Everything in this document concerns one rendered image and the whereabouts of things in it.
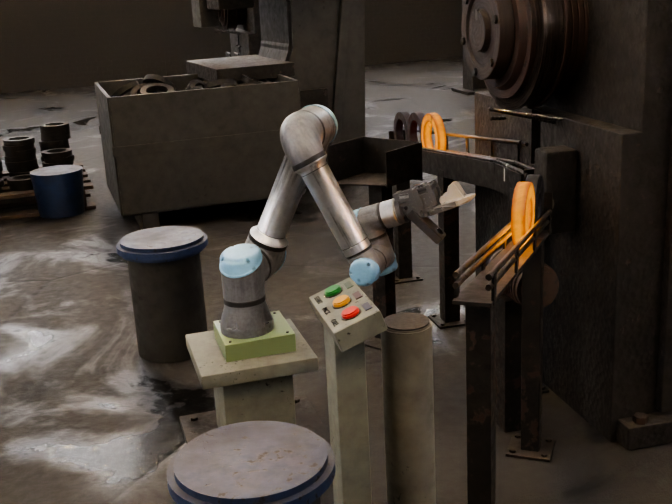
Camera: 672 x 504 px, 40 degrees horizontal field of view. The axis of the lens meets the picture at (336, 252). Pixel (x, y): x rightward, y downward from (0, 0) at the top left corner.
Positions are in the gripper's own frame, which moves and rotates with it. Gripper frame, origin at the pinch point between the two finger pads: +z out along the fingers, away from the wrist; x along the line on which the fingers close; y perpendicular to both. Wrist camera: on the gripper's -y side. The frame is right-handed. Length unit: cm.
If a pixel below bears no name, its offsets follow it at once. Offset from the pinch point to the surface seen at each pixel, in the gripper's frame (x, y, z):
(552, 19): 26, 36, 29
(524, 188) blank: -19.3, 2.3, 18.3
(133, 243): 32, 12, -128
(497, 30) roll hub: 27.9, 38.3, 14.2
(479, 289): -63, -6, 14
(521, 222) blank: -23.8, -4.4, 16.2
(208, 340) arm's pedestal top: -14, -17, -83
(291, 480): -98, -23, -21
